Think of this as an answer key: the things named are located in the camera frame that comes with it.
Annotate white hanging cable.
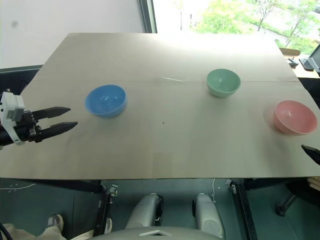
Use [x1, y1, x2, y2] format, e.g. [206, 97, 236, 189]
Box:
[211, 177, 218, 204]

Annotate white sneaker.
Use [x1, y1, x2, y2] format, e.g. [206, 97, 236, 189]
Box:
[47, 213, 65, 234]

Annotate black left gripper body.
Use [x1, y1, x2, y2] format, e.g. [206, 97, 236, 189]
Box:
[13, 110, 44, 144]

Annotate black table leg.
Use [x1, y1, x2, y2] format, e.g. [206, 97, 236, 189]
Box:
[225, 178, 259, 240]
[92, 184, 119, 237]

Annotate thin white floor cable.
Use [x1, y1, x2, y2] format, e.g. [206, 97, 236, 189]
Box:
[0, 183, 37, 193]

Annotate silver robot leg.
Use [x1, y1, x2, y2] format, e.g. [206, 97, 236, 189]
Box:
[124, 192, 165, 230]
[191, 192, 226, 239]

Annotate small black desk device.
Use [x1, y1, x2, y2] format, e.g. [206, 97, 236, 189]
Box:
[286, 57, 300, 68]

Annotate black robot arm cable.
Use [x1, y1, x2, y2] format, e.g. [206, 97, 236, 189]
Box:
[0, 221, 11, 240]

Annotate thin white strip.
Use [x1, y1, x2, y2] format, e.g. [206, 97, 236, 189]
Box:
[160, 76, 185, 83]

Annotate green bowl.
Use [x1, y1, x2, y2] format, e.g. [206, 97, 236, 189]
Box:
[205, 68, 242, 98]

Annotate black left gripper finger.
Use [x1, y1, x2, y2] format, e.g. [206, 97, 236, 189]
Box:
[32, 106, 72, 121]
[40, 121, 79, 142]

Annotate black laptop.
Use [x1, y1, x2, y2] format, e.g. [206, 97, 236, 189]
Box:
[298, 44, 320, 73]

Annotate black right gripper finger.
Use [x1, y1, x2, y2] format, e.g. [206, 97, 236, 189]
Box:
[300, 143, 320, 166]

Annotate silver right robot leg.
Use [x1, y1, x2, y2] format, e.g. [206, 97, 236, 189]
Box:
[191, 192, 226, 239]

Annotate light wooden slats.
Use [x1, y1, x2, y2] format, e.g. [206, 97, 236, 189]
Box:
[307, 175, 320, 191]

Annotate blue bowl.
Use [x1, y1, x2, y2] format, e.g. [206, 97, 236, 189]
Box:
[84, 84, 129, 120]

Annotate black office chair base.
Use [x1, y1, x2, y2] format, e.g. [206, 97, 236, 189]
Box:
[274, 178, 320, 219]

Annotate silver left robot leg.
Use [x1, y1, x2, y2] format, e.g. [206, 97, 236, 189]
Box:
[124, 192, 165, 230]

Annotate red bowl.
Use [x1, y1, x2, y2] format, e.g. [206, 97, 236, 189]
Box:
[272, 100, 318, 136]

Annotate silver robot torso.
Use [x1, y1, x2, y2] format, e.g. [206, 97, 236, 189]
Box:
[91, 225, 226, 240]

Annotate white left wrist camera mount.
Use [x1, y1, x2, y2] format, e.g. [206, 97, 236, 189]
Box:
[0, 90, 26, 147]

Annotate dark window frame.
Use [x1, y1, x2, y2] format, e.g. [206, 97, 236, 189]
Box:
[138, 0, 159, 34]

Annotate wooden side desk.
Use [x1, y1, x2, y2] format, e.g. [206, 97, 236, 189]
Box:
[279, 47, 320, 80]

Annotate beige trouser leg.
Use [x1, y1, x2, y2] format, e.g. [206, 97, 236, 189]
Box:
[0, 222, 64, 240]

